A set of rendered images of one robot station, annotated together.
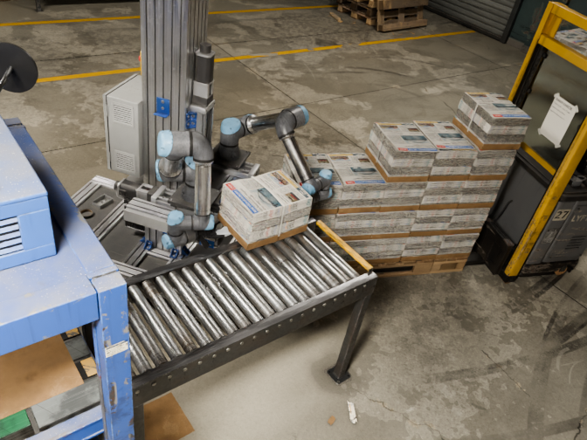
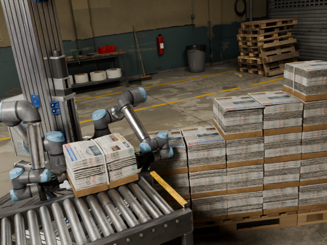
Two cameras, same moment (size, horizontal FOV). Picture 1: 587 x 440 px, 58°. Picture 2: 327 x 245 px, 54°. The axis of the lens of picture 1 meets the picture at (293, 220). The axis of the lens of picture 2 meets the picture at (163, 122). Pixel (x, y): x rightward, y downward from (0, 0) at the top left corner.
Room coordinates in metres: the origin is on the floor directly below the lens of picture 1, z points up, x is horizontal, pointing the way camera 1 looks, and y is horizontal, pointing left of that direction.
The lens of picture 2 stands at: (0.66, -0.82, 1.77)
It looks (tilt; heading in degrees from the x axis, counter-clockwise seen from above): 19 degrees down; 19
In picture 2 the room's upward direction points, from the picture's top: 5 degrees counter-clockwise
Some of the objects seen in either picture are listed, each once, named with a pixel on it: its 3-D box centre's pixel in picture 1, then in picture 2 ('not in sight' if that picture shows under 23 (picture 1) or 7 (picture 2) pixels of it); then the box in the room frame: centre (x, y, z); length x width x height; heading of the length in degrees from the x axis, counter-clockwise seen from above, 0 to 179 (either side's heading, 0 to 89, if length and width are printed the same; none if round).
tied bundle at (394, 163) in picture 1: (399, 151); (236, 116); (3.08, -0.59, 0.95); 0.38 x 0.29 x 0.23; 22
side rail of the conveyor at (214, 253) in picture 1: (206, 263); (45, 212); (1.93, 0.38, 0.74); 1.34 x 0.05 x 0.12; 133
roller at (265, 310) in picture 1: (245, 285); (62, 227); (1.78, 0.16, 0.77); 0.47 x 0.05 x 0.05; 43
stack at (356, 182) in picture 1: (362, 217); (221, 178); (3.02, -0.46, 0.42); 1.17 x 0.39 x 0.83; 112
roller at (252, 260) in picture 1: (267, 277); (87, 218); (1.87, 0.07, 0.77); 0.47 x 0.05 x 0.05; 43
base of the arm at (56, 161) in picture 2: (195, 188); (59, 157); (2.36, 0.56, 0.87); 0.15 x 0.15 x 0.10
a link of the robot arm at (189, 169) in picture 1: (195, 169); (54, 142); (2.36, 0.56, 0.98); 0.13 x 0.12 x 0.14; 110
